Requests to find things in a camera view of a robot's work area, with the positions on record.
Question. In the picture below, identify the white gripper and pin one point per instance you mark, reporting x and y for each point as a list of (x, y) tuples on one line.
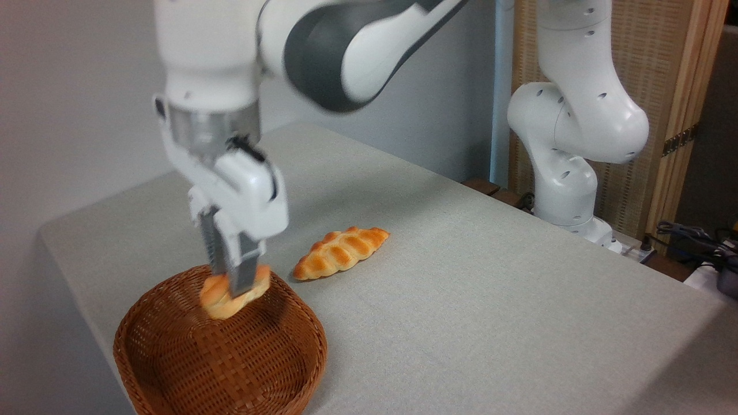
[(253, 196)]

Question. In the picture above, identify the round orange bread roll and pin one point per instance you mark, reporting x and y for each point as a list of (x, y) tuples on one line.
[(222, 302)]

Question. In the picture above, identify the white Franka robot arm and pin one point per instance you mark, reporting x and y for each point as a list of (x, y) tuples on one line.
[(213, 52)]

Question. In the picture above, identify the long braided bread loaf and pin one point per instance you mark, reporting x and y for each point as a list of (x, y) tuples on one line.
[(340, 251)]

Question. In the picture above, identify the brown woven wicker basket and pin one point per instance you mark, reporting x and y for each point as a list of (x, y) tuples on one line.
[(190, 357)]

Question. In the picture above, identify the grey tablecloth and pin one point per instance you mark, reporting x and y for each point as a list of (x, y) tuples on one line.
[(461, 323)]

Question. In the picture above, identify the brown wooden furniture edge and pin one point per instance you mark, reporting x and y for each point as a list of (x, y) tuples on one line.
[(490, 189)]

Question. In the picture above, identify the white power strip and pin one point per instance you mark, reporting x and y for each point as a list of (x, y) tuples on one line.
[(634, 251)]

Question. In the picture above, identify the metal screen hinge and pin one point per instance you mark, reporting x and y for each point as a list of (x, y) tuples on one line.
[(680, 139)]

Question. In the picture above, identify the wooden folding screen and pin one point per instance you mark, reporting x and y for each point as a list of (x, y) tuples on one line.
[(669, 63)]

